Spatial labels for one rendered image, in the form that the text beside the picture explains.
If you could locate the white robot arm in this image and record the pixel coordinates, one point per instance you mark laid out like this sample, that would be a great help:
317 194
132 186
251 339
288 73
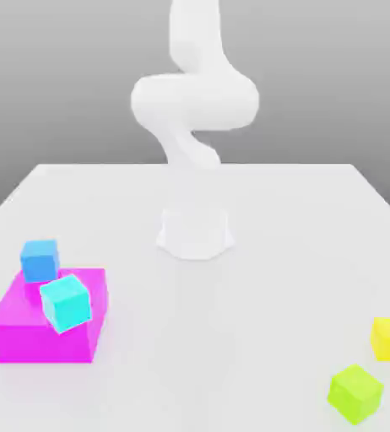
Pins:
195 101

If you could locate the small cyan cube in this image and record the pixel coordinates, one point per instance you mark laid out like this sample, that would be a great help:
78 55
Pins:
67 305

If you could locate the small blue cube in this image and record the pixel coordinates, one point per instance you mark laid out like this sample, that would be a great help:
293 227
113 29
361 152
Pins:
39 263

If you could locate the small lime green cube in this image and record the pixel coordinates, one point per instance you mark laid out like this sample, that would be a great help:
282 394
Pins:
355 393

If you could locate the large magenta box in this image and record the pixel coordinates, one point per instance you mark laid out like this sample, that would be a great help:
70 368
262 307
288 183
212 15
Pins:
22 337

